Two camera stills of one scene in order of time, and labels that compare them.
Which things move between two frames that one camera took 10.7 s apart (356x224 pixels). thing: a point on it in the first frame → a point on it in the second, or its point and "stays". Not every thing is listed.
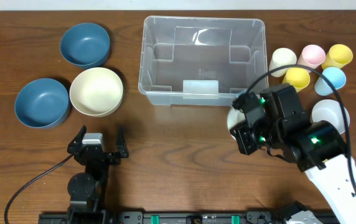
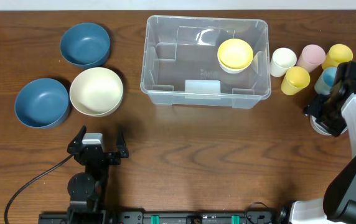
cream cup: [282, 56] stays
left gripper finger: [74, 146] stays
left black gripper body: [109, 160] stays
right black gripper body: [253, 139] → [327, 114]
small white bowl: [234, 117] → [231, 71]
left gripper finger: [121, 144] stays
